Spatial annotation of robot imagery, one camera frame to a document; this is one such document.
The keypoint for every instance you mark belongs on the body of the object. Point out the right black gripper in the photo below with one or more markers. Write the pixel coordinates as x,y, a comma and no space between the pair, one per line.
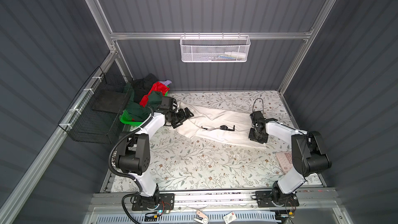
251,136

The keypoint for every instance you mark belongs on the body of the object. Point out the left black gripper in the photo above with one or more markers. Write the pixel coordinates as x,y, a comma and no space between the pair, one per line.
182,117

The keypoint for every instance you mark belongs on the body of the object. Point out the white printed t shirt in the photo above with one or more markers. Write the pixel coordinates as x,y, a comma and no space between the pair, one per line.
223,126

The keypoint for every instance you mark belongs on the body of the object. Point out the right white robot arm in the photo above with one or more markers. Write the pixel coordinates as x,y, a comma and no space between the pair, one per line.
309,154

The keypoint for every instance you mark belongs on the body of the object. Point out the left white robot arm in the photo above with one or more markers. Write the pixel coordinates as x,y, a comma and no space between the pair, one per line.
130,157

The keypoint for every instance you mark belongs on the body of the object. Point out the red t shirt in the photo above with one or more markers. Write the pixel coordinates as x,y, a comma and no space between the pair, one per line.
155,95

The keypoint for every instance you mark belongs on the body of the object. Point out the pink calculator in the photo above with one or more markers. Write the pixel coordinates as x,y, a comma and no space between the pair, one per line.
285,161

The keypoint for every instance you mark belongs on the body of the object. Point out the purple t shirt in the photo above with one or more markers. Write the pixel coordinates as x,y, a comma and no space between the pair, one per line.
166,82

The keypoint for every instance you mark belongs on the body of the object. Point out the dark green t shirt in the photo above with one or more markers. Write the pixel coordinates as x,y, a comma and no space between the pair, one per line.
142,100

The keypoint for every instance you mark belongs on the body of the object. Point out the black t shirt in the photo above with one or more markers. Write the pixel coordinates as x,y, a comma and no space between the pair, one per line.
144,84

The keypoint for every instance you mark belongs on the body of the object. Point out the green laundry basket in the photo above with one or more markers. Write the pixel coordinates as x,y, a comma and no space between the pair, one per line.
133,112

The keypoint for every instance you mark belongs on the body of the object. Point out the white bottle in basket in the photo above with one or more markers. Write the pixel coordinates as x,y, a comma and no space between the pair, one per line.
236,55

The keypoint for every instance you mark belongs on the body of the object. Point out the white tag with red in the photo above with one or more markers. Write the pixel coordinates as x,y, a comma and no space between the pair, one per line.
230,217

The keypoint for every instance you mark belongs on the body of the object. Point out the white tag left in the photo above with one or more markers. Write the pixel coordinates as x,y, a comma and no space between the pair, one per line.
201,218

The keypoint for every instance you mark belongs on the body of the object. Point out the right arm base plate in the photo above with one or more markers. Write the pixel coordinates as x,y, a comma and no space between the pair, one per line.
268,198

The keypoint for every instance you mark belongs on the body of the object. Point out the white wire mesh basket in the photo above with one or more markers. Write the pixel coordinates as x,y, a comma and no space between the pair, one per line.
211,48

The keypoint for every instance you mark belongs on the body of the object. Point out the black wire mesh basket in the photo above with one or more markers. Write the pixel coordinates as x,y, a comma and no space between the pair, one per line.
95,116

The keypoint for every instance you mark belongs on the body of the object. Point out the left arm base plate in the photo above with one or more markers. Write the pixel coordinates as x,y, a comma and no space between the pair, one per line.
157,202

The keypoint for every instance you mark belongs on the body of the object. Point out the aluminium mounting rail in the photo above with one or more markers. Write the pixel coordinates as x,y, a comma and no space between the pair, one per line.
308,197

